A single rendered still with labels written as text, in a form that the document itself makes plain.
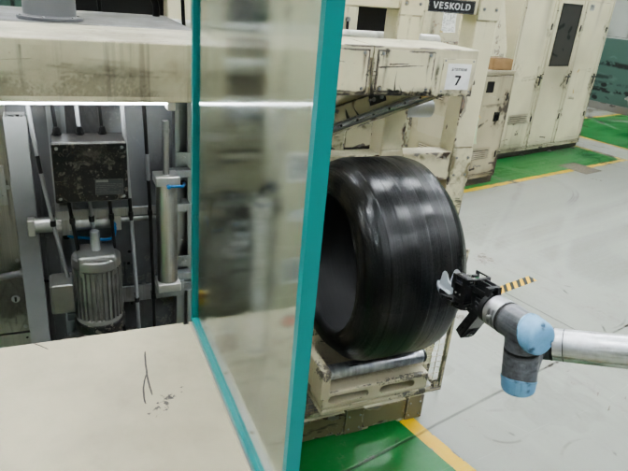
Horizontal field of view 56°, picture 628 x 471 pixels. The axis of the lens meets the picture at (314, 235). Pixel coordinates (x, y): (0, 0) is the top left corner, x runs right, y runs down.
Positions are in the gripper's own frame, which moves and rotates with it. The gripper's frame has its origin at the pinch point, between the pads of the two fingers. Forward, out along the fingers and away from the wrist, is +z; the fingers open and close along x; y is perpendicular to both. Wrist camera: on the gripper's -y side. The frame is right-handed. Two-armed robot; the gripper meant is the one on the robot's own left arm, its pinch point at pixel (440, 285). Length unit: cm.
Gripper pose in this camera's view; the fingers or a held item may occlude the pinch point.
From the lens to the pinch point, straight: 154.9
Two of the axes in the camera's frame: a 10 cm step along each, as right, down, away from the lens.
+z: -4.0, -3.0, 8.7
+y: 0.5, -9.5, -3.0
